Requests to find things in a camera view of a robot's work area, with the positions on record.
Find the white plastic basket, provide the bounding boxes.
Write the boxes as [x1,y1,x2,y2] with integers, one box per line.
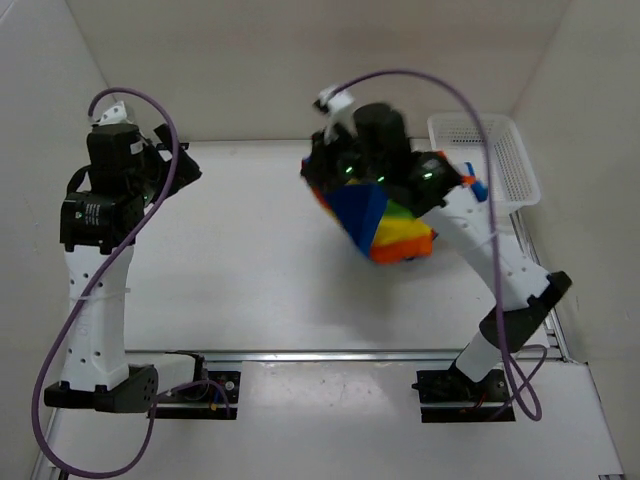
[427,112,541,216]

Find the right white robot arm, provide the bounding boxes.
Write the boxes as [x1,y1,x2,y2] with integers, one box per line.
[300,100,572,400]

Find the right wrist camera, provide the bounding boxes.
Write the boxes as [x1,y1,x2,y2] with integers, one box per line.
[313,85,354,144]

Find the rainbow striped shorts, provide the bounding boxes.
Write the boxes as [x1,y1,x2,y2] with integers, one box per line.
[300,156,437,265]

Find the silver aluminium rail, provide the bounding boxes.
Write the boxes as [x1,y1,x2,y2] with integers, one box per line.
[124,349,566,365]

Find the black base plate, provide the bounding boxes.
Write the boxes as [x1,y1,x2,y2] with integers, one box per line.
[412,369,516,424]
[155,363,242,421]

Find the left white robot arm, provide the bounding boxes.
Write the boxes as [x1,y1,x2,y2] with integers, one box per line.
[44,121,201,414]

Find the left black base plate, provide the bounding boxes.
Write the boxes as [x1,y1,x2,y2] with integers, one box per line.
[155,363,242,421]

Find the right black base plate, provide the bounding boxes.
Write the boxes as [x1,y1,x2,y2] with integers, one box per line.
[412,369,516,424]

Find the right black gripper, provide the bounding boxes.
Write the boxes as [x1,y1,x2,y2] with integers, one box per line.
[301,122,389,191]

